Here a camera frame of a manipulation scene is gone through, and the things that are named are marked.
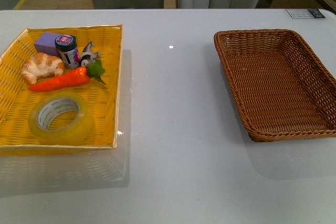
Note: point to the yellow packing tape roll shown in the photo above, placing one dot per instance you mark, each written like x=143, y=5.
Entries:
x=49, y=108

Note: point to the brown wicker basket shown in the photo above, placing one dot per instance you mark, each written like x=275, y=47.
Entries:
x=281, y=89

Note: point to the yellow woven tray basket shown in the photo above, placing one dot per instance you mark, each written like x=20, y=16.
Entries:
x=17, y=101

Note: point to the orange toy carrot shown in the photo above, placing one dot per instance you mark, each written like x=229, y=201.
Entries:
x=74, y=78

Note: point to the black white toy dog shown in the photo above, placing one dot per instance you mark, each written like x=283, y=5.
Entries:
x=88, y=56

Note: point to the dark jar with pink label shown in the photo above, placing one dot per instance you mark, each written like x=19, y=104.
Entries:
x=68, y=50

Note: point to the toy croissant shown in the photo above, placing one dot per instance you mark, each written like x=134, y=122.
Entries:
x=41, y=65

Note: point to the purple foam block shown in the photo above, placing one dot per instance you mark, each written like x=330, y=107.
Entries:
x=46, y=43

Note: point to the black label sticker on table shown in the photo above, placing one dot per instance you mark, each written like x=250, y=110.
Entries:
x=305, y=13

